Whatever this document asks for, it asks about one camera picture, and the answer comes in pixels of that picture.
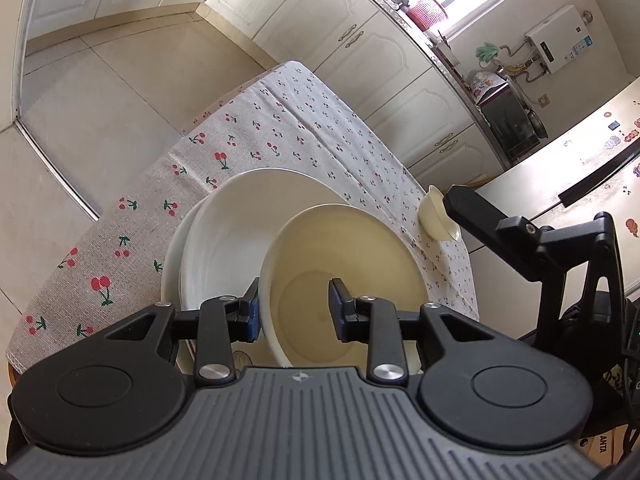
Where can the black countertop oven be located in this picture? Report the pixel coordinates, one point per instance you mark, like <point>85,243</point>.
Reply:
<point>510,125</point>

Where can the tan printed box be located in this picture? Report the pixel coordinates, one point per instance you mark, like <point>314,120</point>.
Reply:
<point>600,447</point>

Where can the white flat plate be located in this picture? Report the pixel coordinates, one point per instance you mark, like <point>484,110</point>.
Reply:
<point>170,265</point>

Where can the white sliding door frame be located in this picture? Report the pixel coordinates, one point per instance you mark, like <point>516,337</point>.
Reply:
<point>55,165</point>

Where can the orange fridge sticker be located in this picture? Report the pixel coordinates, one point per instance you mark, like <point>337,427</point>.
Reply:
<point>633,227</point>

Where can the green rubber glove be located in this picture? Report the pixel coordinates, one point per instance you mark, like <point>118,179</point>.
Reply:
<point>487,51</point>

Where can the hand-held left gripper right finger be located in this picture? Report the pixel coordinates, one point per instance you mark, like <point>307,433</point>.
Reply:
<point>336,312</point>

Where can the large cream bowl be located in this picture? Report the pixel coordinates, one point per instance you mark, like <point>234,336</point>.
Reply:
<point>320,240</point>

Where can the cream kitchen cabinet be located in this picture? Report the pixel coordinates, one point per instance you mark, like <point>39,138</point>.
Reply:
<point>395,60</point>

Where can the white deep plate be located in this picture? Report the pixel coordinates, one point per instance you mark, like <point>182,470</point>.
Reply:
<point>225,230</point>

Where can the small cream bowl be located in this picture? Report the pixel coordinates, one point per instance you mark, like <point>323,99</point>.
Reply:
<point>432,215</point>

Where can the printed cloth cover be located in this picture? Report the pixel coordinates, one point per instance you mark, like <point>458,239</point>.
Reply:
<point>485,85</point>

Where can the red plastic basket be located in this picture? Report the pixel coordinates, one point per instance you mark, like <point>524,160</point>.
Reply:
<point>427,12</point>

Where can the cherry print tablecloth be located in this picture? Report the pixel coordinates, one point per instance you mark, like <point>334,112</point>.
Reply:
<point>280,125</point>

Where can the beige refrigerator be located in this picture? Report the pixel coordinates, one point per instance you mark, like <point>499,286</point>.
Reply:
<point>575,160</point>

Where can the white water heater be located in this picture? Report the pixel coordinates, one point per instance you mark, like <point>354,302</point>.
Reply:
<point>555,35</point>

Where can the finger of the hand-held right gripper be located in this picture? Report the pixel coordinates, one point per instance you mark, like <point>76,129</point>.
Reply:
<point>475,210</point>

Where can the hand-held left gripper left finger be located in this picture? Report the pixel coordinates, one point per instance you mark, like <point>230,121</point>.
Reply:
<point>254,317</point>

